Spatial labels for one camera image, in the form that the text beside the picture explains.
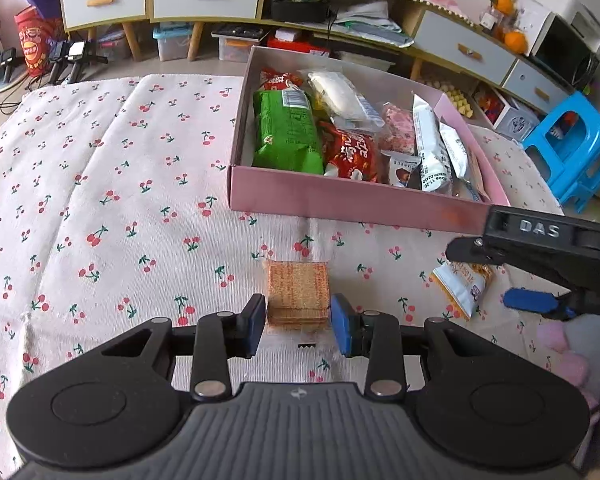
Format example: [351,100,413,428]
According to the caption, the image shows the pink floral snack packet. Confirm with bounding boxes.
[380,104,416,156]

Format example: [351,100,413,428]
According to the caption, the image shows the red orange snack packet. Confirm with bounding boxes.
[260,69,306,93]

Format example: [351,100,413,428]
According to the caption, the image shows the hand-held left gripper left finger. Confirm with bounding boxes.
[100,294,267,403]

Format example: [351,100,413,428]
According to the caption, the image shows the clear white pastry packet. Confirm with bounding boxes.
[307,70,386,131]

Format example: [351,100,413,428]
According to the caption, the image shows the red round gift bag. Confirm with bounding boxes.
[14,5,61,78]

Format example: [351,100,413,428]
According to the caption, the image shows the red white flat box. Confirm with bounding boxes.
[275,30,331,56]

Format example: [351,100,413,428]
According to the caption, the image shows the silver cookie packet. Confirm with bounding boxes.
[439,122,473,181]
[411,92,453,193]

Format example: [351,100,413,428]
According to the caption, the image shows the white printed carton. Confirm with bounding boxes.
[495,102,541,141]

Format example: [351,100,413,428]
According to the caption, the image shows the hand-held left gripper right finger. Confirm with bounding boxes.
[330,294,498,403]

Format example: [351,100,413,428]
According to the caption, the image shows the clear storage box white lid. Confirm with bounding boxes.
[212,25,271,63]

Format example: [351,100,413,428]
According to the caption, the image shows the small white snack packet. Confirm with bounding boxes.
[387,155,421,188]

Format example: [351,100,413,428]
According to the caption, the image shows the red snack packet white print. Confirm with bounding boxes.
[317,120,381,183]

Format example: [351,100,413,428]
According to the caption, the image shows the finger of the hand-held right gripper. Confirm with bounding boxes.
[445,237,506,267]
[502,287,578,322]

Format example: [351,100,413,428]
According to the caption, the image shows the clear storage box blue lid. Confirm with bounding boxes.
[152,25,193,61]

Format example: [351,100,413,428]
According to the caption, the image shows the cherry print tablecloth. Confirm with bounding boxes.
[0,72,581,480]

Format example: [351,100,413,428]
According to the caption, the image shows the small glass jar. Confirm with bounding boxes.
[482,7,506,36]

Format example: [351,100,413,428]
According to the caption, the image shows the green snack packet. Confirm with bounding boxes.
[252,89,326,176]

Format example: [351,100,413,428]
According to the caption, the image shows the yellow egg tray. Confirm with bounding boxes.
[425,77,473,118]

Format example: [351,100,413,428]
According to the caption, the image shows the black microwave oven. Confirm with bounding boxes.
[530,10,600,93]

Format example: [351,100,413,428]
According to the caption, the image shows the red toy box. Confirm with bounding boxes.
[472,85,506,123]

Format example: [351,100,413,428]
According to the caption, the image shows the pink cardboard box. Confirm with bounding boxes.
[227,46,511,236]

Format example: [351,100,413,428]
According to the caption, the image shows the pile of papers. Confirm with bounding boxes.
[332,0,413,46]

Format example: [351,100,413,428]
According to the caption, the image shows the clear packet of crackers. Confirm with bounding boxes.
[261,256,333,353]

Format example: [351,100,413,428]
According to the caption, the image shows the blue plastic stool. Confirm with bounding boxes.
[522,92,600,213]

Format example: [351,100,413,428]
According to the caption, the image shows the black hand-held device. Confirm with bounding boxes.
[0,47,18,83]

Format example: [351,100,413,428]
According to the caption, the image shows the clear long bread packet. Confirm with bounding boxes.
[450,177,486,205]

